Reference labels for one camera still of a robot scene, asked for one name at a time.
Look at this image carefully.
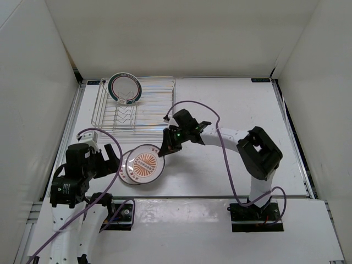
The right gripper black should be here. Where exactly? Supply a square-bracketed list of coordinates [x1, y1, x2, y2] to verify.
[159, 127, 189, 157]

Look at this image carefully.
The orange sunburst plate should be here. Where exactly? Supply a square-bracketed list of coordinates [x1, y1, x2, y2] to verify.
[125, 144, 165, 184]
[119, 149, 139, 186]

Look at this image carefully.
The wire dish rack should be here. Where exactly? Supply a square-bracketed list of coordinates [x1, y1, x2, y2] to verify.
[91, 76, 175, 134]

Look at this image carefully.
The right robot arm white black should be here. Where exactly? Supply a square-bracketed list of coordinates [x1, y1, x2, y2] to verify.
[158, 109, 283, 220]

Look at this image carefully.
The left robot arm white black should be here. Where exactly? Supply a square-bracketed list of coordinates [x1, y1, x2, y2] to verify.
[49, 143, 120, 263]

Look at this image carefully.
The green rimmed back plate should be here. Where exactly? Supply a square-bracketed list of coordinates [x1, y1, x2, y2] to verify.
[108, 72, 142, 105]

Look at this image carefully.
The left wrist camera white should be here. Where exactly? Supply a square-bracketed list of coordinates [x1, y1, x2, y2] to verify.
[76, 130, 100, 152]

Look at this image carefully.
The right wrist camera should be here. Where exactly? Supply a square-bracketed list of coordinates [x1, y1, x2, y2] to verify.
[163, 115, 178, 130]

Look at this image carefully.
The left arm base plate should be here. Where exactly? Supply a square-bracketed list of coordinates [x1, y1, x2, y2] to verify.
[100, 199, 136, 232]

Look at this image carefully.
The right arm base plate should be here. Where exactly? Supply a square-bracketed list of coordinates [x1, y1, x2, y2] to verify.
[227, 202, 284, 233]

